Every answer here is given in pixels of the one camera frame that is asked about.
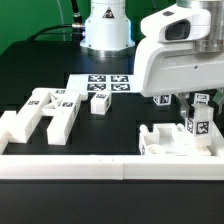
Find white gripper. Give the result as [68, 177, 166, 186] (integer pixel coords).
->
[133, 38, 224, 118]

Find white chair seat plate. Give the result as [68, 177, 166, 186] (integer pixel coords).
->
[139, 123, 211, 156]

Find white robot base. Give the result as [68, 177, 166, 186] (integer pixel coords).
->
[80, 0, 135, 57]

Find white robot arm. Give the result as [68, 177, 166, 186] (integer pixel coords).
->
[134, 0, 224, 118]

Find white chair back piece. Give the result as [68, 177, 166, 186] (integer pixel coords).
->
[0, 88, 88, 151]

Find white fiducial marker sheet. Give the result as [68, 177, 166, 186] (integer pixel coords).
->
[66, 74, 139, 93]

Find white U-shaped fence frame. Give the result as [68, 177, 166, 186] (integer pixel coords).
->
[0, 111, 224, 180]

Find black cable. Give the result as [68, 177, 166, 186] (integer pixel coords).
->
[27, 0, 86, 42]

